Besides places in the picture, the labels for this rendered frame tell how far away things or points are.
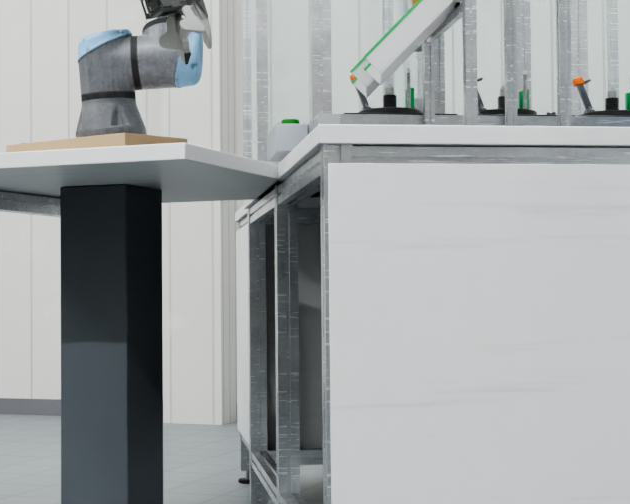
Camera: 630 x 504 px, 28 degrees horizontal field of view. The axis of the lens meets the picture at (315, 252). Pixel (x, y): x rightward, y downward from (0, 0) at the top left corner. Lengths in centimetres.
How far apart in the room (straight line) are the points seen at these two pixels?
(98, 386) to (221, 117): 333
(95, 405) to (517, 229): 106
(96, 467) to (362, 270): 95
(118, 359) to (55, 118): 394
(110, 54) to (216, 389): 329
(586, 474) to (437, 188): 51
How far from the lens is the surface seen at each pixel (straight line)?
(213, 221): 580
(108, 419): 265
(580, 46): 400
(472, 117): 221
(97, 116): 269
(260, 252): 336
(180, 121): 592
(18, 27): 668
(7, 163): 233
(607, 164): 206
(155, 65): 269
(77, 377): 268
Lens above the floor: 60
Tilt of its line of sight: 2 degrees up
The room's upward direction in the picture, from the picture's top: 1 degrees counter-clockwise
